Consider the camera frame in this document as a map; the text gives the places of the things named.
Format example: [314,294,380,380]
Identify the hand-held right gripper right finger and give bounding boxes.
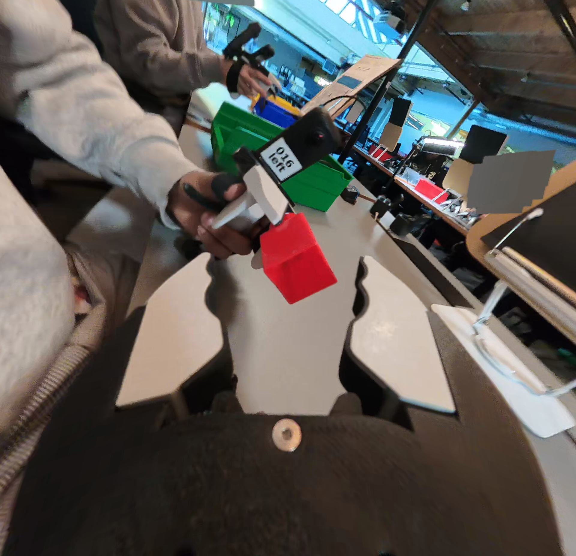
[339,255,457,421]

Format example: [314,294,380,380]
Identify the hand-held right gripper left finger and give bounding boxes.
[115,252,238,421]

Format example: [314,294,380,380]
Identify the red square cup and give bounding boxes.
[260,212,338,304]

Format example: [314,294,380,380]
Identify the green plastic bin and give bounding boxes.
[211,101,354,213]

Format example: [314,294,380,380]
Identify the person's left forearm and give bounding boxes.
[0,0,199,228]

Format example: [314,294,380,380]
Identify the person's left hand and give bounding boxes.
[166,170,271,260]

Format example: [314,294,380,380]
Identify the blue plastic bin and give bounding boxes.
[252,98,298,129]

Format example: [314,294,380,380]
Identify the cardboard sheet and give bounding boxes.
[301,54,402,117]

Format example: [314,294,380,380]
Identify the background monitor with cardboard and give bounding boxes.
[380,98,413,152]
[443,125,509,192]

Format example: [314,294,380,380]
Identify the black metal pole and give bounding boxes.
[337,0,453,165]

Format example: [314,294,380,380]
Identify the black charger dock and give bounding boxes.
[389,214,428,237]

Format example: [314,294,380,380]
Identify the red plastic bin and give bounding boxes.
[414,179,450,204]

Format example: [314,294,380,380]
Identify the person's grey hoodie torso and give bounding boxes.
[0,164,111,494]

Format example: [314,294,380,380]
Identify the cardboard-backed monitor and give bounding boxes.
[466,160,576,304]

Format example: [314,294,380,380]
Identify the black cable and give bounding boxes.
[320,95,361,115]

